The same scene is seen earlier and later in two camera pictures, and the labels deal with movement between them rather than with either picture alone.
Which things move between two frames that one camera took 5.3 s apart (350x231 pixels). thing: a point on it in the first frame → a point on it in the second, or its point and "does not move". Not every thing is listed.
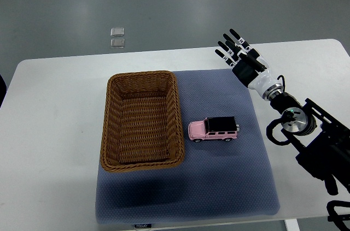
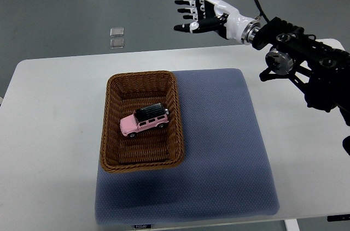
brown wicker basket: (141, 125) does not move
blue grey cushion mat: (225, 178) does not move
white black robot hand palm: (260, 82) → (239, 27)
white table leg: (292, 225) does not move
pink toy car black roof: (211, 128) → (144, 118)
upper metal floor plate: (117, 31) does not move
